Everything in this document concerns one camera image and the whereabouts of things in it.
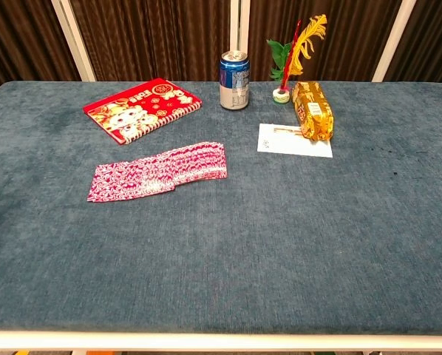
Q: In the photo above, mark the gold foil snack package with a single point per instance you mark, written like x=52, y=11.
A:
x=313, y=111

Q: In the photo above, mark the white paper card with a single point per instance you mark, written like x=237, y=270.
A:
x=280, y=144

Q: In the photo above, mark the feather shuttlecock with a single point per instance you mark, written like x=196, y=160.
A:
x=282, y=97

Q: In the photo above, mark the large red envelope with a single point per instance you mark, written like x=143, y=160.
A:
x=139, y=111

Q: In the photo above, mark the blue silver drink can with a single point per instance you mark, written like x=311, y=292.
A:
x=234, y=85

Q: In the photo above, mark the small pink patterned paper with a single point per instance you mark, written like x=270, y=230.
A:
x=108, y=185

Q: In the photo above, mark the white table frame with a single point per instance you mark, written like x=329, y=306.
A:
x=221, y=341

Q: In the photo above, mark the white frame post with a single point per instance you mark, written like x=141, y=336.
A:
x=394, y=40
x=73, y=40
x=239, y=26

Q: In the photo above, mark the blue table cloth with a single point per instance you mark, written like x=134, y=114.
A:
x=221, y=259

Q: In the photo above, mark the dark brown curtain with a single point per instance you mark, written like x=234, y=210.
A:
x=431, y=40
x=151, y=37
x=339, y=44
x=21, y=37

